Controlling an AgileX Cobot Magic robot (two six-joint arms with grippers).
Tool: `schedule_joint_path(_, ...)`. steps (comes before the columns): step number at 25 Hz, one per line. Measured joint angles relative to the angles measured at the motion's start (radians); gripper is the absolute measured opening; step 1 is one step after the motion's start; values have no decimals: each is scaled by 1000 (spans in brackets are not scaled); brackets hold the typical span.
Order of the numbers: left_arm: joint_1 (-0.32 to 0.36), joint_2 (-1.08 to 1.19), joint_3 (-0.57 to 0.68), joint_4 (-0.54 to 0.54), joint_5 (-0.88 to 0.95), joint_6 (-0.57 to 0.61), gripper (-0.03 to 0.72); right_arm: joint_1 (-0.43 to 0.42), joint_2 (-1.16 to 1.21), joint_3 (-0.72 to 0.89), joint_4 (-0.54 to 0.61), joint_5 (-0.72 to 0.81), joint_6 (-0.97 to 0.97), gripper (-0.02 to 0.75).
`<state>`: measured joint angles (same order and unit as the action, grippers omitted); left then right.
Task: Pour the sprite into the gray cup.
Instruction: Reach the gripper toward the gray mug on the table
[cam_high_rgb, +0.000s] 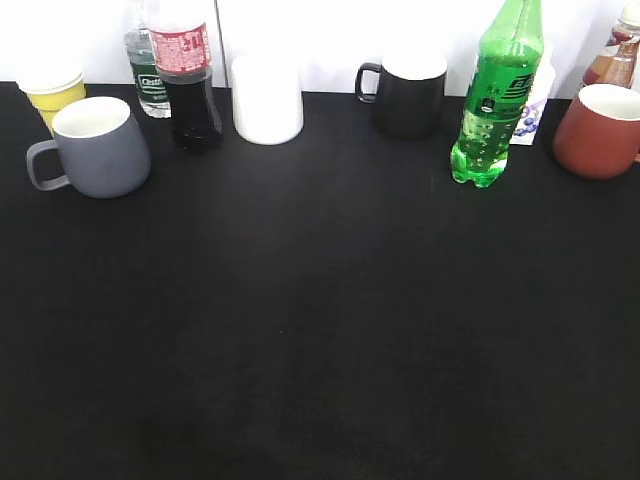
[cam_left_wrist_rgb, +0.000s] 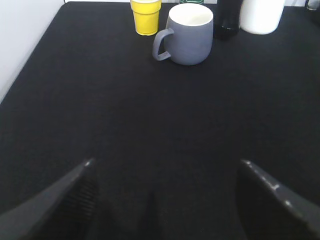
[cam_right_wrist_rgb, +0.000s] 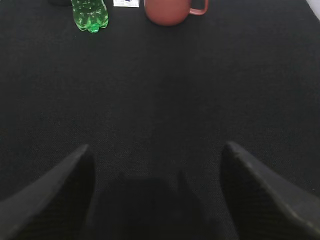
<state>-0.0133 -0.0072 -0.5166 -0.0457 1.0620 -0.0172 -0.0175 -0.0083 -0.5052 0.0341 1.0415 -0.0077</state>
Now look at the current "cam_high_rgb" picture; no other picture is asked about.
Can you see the grey ceramic mug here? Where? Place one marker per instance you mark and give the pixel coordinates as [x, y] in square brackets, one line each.
[101, 148]

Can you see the green soda bottle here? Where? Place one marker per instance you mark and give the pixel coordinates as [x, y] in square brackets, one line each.
[508, 56]

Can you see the clear Cestbon water bottle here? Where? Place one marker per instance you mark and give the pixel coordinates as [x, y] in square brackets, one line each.
[150, 89]

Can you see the white blueberry paper cup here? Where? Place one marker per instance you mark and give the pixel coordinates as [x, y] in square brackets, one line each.
[525, 131]

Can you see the yellow paper cup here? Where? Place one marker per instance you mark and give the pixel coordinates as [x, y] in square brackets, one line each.
[51, 87]

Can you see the white ceramic mug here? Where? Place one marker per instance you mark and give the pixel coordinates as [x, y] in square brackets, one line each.
[267, 104]

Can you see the black ceramic mug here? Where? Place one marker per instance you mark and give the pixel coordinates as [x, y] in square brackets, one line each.
[406, 92]

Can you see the dark cola bottle red label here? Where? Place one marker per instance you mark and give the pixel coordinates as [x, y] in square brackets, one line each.
[182, 54]

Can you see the red ceramic mug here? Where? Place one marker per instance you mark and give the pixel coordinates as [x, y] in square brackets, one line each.
[598, 137]

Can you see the amber tea drink bottle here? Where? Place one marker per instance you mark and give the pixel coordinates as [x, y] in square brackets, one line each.
[617, 61]

